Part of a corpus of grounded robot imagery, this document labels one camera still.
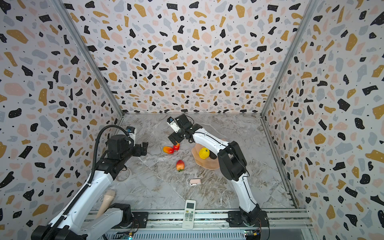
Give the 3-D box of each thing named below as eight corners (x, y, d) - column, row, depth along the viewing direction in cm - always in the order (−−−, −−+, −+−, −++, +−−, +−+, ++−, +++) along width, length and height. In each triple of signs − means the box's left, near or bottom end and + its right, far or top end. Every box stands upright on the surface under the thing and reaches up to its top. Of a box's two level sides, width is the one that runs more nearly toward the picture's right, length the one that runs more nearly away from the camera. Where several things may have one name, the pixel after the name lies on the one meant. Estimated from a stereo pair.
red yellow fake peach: (176, 172, 92) (175, 169, 89) (177, 162, 97) (176, 159, 94) (184, 172, 93) (183, 169, 89) (185, 162, 97) (184, 159, 94)
